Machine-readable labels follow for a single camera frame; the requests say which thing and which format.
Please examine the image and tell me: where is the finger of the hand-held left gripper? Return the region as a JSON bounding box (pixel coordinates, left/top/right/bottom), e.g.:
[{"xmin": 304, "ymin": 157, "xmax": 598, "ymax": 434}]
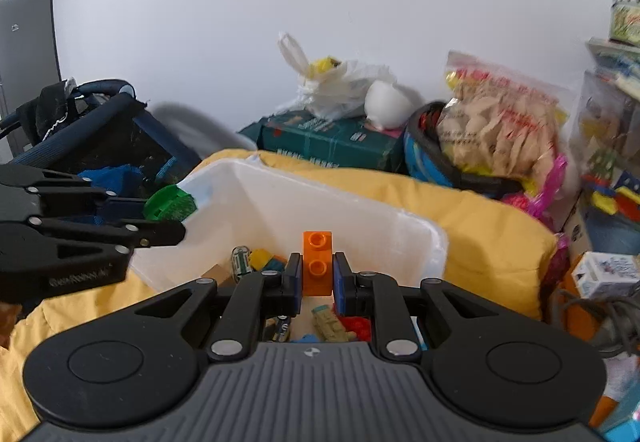
[
  {"xmin": 0, "ymin": 164, "xmax": 152, "ymax": 225},
  {"xmin": 29, "ymin": 216, "xmax": 187, "ymax": 269}
]

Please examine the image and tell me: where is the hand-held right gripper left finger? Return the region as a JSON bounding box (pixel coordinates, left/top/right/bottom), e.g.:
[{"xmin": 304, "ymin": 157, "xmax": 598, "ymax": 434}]
[{"xmin": 85, "ymin": 252, "xmax": 305, "ymax": 364}]

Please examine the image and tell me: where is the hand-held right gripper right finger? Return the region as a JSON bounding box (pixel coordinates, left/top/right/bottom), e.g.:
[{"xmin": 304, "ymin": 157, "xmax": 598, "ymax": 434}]
[{"xmin": 333, "ymin": 251, "xmax": 547, "ymax": 365}]

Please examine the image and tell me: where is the orange toy brick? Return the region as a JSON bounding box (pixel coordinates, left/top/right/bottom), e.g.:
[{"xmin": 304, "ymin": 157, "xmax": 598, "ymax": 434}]
[{"xmin": 302, "ymin": 231, "xmax": 335, "ymax": 297}]

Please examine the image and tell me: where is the green toy brick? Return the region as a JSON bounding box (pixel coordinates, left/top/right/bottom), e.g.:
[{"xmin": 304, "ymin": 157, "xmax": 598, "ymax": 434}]
[{"xmin": 143, "ymin": 184, "xmax": 198, "ymax": 223}]

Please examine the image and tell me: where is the translucent white plastic bin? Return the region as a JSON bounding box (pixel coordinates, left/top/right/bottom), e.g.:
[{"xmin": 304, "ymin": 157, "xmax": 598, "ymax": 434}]
[{"xmin": 131, "ymin": 156, "xmax": 449, "ymax": 353}]

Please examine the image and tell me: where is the olive crocodile toy piece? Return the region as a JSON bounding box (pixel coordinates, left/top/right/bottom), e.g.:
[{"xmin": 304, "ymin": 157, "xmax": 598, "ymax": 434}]
[{"xmin": 312, "ymin": 304, "xmax": 358, "ymax": 343}]

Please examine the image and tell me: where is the red toy brick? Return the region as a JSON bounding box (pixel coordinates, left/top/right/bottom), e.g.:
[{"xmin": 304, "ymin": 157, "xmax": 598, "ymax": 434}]
[{"xmin": 340, "ymin": 316, "xmax": 373, "ymax": 343}]

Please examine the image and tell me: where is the dark blue baby stroller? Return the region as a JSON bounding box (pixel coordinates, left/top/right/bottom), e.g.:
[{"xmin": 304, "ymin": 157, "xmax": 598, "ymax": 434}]
[{"xmin": 0, "ymin": 79, "xmax": 203, "ymax": 203}]

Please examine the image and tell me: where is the dark green box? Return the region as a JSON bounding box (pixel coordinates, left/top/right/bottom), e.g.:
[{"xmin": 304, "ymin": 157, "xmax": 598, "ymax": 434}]
[{"xmin": 239, "ymin": 111, "xmax": 407, "ymax": 173}]

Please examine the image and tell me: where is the yellow blanket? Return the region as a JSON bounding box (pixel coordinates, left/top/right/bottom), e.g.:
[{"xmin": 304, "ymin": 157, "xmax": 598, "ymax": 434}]
[{"xmin": 0, "ymin": 149, "xmax": 558, "ymax": 442}]

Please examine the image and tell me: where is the grey door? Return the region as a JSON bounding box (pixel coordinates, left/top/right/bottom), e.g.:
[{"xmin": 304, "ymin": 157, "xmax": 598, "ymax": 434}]
[{"xmin": 0, "ymin": 0, "xmax": 63, "ymax": 153}]

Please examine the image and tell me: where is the white egg-shaped object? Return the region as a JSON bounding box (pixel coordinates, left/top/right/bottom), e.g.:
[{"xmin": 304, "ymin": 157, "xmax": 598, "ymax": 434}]
[{"xmin": 364, "ymin": 81, "xmax": 426, "ymax": 130}]

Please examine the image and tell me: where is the white plastic bag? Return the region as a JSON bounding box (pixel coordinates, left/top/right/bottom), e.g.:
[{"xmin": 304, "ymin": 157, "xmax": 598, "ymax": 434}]
[{"xmin": 277, "ymin": 31, "xmax": 398, "ymax": 120}]

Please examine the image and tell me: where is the pink translucent plastic toy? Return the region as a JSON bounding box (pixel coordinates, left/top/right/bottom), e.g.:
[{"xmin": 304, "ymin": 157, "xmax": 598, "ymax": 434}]
[{"xmin": 500, "ymin": 154, "xmax": 568, "ymax": 223}]

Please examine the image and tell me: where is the printed clear plastic bag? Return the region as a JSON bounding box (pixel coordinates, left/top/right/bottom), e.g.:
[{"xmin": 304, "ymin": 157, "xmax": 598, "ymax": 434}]
[{"xmin": 436, "ymin": 51, "xmax": 573, "ymax": 183}]

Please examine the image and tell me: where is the small white blue box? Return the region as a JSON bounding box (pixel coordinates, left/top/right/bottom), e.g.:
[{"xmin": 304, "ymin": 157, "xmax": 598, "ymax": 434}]
[{"xmin": 570, "ymin": 251, "xmax": 640, "ymax": 299}]

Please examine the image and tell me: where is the orange box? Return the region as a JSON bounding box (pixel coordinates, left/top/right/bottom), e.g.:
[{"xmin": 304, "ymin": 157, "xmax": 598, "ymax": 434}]
[{"xmin": 560, "ymin": 302, "xmax": 621, "ymax": 429}]

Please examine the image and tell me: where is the clear toy packaging box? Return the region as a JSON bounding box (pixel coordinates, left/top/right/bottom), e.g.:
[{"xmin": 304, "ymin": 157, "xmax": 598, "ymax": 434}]
[{"xmin": 560, "ymin": 69, "xmax": 640, "ymax": 248}]

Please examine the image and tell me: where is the stack of books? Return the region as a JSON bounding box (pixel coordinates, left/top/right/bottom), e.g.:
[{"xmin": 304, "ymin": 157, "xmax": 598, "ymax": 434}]
[{"xmin": 586, "ymin": 38, "xmax": 640, "ymax": 95}]

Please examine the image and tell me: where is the printed tin can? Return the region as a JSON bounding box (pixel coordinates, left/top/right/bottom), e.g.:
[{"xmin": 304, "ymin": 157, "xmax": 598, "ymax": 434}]
[{"xmin": 609, "ymin": 0, "xmax": 640, "ymax": 44}]

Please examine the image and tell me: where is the grey cable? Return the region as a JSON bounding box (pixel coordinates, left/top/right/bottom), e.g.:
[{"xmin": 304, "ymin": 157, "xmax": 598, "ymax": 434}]
[{"xmin": 545, "ymin": 289, "xmax": 640, "ymax": 358}]

